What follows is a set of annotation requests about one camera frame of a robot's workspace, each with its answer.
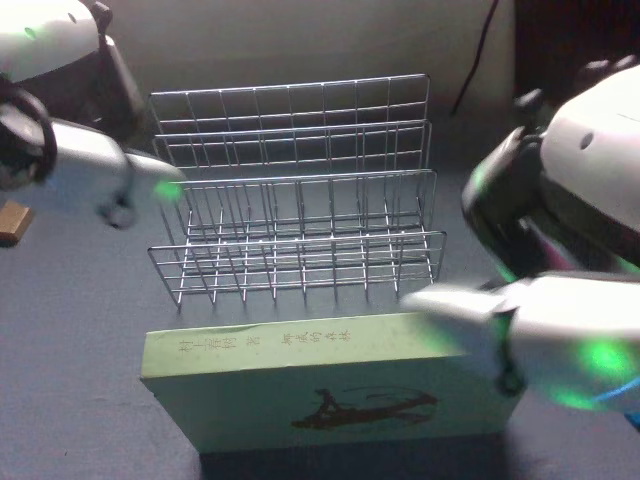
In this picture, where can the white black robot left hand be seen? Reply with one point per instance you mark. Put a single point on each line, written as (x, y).
(80, 150)

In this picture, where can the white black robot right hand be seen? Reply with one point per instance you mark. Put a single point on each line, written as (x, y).
(590, 165)

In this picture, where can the pale green paperback book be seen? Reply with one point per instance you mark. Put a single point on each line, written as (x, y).
(310, 385)

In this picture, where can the small wooden block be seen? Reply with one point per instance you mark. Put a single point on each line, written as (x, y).
(12, 222)

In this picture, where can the grey table cloth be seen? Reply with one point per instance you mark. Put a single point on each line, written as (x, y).
(75, 375)

